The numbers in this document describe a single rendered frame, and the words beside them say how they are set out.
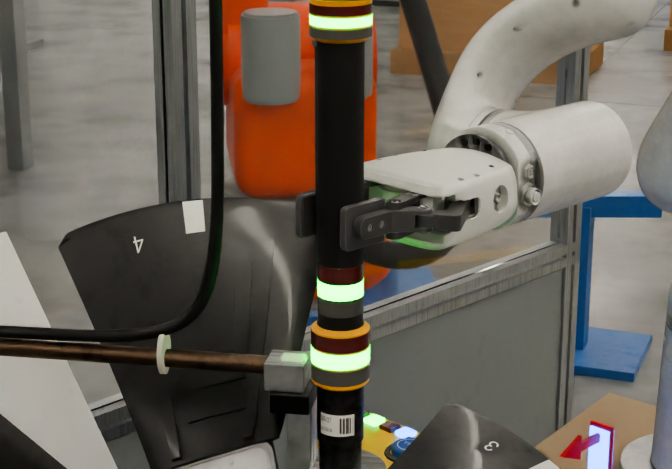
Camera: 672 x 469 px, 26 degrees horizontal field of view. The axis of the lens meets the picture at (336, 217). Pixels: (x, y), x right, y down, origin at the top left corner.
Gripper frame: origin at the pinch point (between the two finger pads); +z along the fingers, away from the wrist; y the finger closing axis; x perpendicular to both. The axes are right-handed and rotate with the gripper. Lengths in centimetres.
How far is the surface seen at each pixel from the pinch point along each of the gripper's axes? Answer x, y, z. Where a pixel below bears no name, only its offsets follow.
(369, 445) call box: -39, 29, -35
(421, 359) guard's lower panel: -56, 70, -90
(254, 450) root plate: -18.6, 4.9, 4.0
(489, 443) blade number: -26.2, 3.4, -22.8
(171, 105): -8, 70, -41
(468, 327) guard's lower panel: -54, 70, -102
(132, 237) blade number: -6.1, 22.5, 1.5
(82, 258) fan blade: -7.6, 24.7, 5.1
